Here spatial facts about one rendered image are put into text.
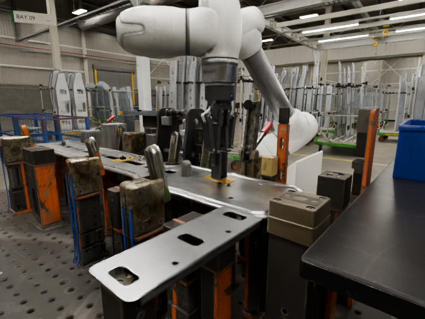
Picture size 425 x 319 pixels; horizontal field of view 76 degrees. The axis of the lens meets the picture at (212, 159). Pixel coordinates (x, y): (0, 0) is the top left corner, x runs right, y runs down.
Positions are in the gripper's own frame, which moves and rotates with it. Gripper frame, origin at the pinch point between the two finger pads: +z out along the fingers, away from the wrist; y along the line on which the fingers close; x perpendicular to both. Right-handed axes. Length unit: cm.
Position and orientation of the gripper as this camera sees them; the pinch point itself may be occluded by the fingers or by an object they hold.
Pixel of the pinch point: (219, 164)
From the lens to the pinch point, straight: 71.8
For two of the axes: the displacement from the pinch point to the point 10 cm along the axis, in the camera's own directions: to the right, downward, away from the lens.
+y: -6.5, 1.6, -7.5
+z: 0.0, 9.8, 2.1
